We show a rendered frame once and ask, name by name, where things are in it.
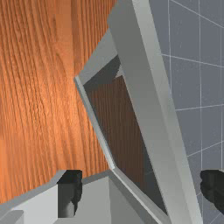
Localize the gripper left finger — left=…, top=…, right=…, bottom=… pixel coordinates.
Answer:
left=0, top=170, right=83, bottom=224

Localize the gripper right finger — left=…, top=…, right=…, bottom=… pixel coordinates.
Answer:
left=199, top=168, right=224, bottom=216

